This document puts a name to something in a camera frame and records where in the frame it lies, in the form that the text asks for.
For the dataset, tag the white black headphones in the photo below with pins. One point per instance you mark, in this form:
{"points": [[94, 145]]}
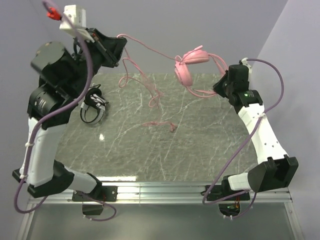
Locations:
{"points": [[93, 99]]}

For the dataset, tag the pink headphones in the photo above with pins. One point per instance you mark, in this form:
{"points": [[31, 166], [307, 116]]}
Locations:
{"points": [[185, 66]]}

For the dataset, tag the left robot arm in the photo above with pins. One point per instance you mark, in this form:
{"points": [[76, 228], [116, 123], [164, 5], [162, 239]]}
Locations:
{"points": [[48, 115]]}

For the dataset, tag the aluminium rail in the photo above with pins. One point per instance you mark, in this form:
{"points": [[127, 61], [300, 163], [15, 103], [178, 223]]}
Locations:
{"points": [[175, 192], [25, 226]]}

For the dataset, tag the aluminium front rail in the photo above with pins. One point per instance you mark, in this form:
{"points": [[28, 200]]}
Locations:
{"points": [[175, 192]]}

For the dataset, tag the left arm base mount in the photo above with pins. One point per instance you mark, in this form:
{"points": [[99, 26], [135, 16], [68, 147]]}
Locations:
{"points": [[94, 203]]}

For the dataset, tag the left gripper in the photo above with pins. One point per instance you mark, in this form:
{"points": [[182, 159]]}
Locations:
{"points": [[105, 49]]}

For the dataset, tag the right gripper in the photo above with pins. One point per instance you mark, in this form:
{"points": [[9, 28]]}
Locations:
{"points": [[225, 85]]}

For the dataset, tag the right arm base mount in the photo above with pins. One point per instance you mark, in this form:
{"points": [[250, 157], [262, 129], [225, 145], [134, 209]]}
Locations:
{"points": [[230, 206]]}

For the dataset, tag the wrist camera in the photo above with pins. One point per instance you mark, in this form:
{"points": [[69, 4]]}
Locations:
{"points": [[244, 62], [77, 16]]}

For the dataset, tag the aluminium left side rail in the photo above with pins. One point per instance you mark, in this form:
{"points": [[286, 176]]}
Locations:
{"points": [[25, 226]]}

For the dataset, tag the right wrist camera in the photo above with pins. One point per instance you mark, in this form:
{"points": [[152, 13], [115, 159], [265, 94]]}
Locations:
{"points": [[244, 62]]}

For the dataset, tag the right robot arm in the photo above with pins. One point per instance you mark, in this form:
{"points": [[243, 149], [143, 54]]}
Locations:
{"points": [[275, 168]]}

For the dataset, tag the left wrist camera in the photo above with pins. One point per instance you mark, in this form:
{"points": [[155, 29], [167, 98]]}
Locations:
{"points": [[77, 16]]}

